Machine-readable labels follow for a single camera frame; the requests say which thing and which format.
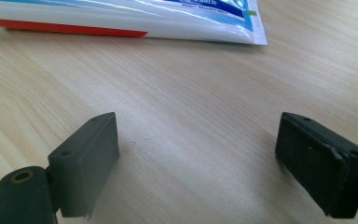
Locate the white blue red toothpaste tube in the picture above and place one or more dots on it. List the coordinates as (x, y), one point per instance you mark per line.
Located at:
(155, 18)

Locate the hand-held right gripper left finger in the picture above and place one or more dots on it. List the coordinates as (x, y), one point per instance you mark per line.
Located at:
(84, 161)

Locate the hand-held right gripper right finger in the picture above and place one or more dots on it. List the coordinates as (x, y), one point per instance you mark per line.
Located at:
(320, 168)

